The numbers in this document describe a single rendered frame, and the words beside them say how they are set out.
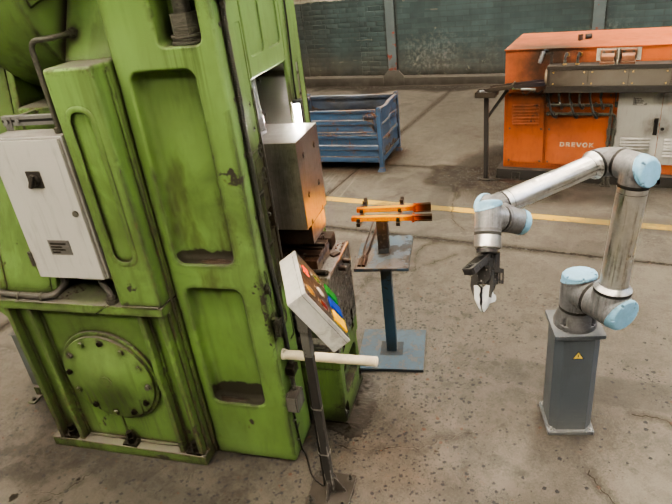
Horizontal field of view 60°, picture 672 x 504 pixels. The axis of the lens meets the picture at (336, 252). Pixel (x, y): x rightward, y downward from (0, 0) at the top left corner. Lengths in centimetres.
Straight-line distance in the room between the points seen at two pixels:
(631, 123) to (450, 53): 495
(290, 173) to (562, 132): 393
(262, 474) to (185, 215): 135
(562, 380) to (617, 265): 69
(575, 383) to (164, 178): 208
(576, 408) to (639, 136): 340
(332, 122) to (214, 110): 441
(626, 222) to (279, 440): 186
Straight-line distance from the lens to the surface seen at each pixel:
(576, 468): 307
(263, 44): 255
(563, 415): 313
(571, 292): 274
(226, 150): 225
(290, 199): 252
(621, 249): 254
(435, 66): 1043
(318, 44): 1125
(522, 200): 226
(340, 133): 657
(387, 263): 316
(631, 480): 309
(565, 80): 573
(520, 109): 600
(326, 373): 303
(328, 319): 210
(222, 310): 269
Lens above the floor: 224
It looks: 27 degrees down
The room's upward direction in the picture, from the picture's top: 7 degrees counter-clockwise
